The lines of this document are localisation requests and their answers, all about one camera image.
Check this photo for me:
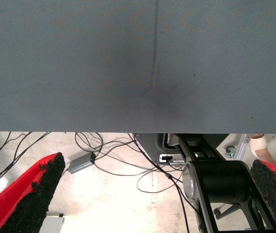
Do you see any black robot frame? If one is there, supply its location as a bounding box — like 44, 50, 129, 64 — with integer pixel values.
178, 133, 276, 233

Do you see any aluminium profile bar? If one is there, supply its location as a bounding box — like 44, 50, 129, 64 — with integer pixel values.
234, 133, 252, 160

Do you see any black chair base leg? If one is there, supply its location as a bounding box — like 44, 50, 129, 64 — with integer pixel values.
214, 202, 238, 220

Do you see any white box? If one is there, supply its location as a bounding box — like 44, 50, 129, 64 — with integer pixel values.
42, 213, 65, 233

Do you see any person's bandaged foot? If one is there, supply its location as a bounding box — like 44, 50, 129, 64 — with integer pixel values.
250, 133, 276, 174

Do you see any small grey adapter box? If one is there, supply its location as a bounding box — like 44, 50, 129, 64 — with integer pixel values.
67, 152, 97, 174

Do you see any small caster wheel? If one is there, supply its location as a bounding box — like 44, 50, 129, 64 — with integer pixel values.
225, 145, 237, 158

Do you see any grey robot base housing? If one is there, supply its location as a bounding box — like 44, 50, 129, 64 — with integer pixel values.
132, 133, 228, 169

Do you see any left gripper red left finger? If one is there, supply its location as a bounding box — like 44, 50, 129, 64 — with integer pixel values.
0, 152, 66, 233

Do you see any dark grey table cloth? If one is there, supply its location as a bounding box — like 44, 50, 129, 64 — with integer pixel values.
0, 0, 276, 134

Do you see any thick black cable with connector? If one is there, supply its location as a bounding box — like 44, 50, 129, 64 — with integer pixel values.
127, 133, 191, 233

